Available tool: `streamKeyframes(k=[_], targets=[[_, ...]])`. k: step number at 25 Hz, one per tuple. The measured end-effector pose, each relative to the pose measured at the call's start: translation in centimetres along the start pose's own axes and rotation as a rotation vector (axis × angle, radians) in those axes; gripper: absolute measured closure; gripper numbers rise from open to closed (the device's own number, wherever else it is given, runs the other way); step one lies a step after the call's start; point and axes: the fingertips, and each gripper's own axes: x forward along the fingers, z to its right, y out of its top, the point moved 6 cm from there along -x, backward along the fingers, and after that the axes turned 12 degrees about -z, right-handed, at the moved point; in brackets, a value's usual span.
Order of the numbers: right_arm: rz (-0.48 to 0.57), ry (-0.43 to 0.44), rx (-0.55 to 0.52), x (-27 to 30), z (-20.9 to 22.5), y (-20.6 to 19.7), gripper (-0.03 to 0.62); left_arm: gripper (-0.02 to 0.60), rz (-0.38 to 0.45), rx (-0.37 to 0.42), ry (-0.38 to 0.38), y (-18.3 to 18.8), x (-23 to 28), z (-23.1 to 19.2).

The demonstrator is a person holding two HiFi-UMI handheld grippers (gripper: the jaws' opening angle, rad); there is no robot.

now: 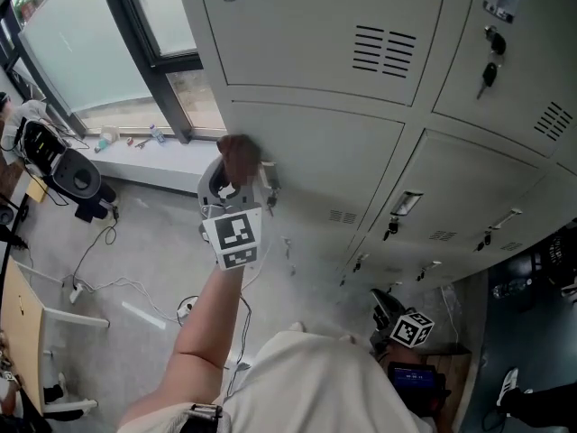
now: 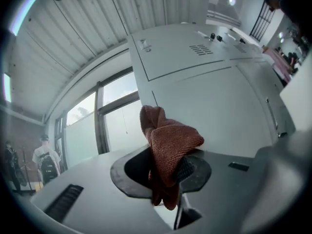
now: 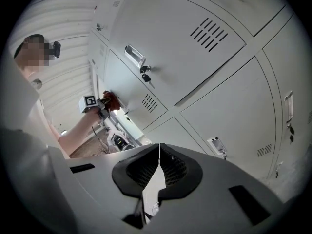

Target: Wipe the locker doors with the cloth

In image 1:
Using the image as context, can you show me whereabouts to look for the light wooden desk white legs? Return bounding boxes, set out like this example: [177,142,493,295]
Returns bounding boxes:
[0,259,111,417]

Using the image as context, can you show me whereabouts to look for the person in white shirt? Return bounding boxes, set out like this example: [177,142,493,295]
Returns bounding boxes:
[117,329,437,433]

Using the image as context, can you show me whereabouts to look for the black small monitor device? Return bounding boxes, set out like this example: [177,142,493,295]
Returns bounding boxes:
[387,362,452,419]

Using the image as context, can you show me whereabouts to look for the brown wooden slat stool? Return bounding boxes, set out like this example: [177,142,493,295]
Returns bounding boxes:
[417,352,473,426]

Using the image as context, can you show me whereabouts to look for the brown wiping cloth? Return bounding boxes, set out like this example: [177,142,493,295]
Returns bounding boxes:
[215,134,263,189]

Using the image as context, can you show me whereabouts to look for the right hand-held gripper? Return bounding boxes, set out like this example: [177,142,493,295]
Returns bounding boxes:
[370,288,435,356]

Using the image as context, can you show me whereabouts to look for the large clear water bottle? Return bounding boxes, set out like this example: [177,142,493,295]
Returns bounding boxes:
[491,277,534,300]

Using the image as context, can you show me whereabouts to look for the white power strip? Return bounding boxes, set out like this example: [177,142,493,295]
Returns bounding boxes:
[176,296,198,320]

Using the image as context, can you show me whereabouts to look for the small wooden table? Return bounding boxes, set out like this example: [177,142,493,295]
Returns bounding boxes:
[25,176,50,203]

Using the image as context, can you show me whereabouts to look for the person's right forearm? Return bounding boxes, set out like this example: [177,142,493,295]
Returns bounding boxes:
[382,344,423,365]

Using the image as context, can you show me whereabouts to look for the black-framed window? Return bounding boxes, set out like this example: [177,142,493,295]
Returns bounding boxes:
[0,0,229,146]

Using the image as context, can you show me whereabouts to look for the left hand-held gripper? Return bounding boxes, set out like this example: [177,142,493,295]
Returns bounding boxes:
[197,157,264,272]

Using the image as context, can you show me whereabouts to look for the black backpack rig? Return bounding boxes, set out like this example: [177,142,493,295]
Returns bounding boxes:
[18,118,68,178]

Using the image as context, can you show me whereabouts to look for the grey metal locker door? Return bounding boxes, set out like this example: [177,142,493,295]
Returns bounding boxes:
[229,99,407,236]

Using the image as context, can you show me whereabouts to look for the clear plastic bag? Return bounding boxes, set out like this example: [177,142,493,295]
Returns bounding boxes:
[93,125,121,153]

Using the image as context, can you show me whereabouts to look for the black tote bag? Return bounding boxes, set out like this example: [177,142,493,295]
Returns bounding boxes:
[530,229,577,307]

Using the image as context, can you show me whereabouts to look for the white window sill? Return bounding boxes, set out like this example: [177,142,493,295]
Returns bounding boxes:
[78,126,229,196]

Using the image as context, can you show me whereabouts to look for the black power cable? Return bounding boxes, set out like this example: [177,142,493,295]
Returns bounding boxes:
[223,281,254,401]
[71,221,119,288]

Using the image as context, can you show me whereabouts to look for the black harness strap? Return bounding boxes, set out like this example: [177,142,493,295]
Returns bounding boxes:
[179,402,224,433]

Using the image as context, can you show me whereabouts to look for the person's left forearm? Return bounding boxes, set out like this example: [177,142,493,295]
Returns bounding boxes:
[169,262,247,372]

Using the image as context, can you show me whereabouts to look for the grey metal locker cabinet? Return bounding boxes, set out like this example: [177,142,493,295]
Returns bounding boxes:
[173,0,577,288]

